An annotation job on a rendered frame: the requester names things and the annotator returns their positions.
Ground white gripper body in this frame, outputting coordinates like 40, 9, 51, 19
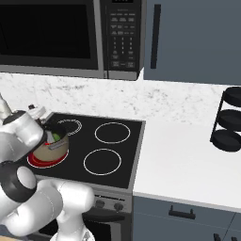
27, 104, 48, 121

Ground grey spatula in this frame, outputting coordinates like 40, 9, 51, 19
46, 131, 66, 151

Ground beige cooking pot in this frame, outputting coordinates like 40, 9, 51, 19
32, 124, 71, 163

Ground black glass hob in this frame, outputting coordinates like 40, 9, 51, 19
25, 112, 146, 190

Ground black steel microwave oven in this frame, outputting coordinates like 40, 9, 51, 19
0, 0, 148, 81

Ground dark oven knob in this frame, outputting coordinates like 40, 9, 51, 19
113, 201, 124, 213
94, 199, 105, 210

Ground grey oven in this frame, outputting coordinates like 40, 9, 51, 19
27, 175, 135, 241

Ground blue-grey drawer front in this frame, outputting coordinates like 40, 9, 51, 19
133, 195, 237, 232

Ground blue-grey base cupboard door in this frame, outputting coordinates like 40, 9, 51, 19
133, 212, 233, 241
226, 212, 241, 241

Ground black three-tier stand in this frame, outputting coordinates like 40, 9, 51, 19
209, 86, 241, 153

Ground black oven door handle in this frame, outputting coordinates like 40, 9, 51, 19
82, 208, 126, 223

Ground black wall cupboard handle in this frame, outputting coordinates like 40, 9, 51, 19
150, 4, 162, 70

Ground black drawer handle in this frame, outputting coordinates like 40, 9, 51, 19
168, 204, 197, 220

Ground blue-grey wall cupboard door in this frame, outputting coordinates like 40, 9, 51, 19
143, 0, 241, 87

